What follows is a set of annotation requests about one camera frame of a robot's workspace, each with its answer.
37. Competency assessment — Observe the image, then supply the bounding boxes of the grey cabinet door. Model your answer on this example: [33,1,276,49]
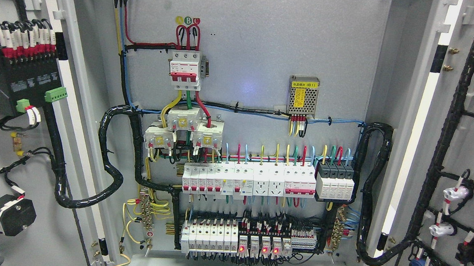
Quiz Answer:
[0,0,101,266]
[355,0,474,266]

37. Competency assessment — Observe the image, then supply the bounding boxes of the black digital power meter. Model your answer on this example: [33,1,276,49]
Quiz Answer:
[0,48,62,116]

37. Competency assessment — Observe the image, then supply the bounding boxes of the white lower breaker row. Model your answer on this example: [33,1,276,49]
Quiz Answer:
[181,219,245,257]

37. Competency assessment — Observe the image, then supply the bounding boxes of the white current transformers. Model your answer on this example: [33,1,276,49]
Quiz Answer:
[144,106,224,151]

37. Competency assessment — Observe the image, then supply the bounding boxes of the white socket breaker row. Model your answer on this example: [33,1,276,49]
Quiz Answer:
[181,161,316,200]

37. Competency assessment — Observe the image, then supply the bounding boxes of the white red main breaker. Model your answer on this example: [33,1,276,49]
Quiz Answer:
[169,50,209,92]

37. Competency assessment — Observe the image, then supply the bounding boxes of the grey electrical cabinet body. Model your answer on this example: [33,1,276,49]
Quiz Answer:
[53,0,435,266]

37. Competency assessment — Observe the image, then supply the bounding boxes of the relay terminal row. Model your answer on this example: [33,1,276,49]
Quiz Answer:
[236,211,318,260]

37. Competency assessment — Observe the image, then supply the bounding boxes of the metal mesh power supply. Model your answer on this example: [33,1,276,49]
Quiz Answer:
[286,75,320,115]

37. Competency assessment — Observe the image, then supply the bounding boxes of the black surge protector block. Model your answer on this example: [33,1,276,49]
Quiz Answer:
[315,162,356,204]

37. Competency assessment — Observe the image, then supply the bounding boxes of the white rotary selector switch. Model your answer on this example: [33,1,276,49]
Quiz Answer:
[0,194,36,236]

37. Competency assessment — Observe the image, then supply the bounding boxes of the black corrugated cable conduit left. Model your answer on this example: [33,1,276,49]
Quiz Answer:
[38,101,145,213]

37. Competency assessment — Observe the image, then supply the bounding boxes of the black corrugated cable conduit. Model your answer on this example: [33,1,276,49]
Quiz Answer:
[352,121,418,266]
[38,101,145,213]

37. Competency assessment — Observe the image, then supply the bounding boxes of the black corrugated cable conduit right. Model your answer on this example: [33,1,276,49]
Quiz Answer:
[352,121,418,266]

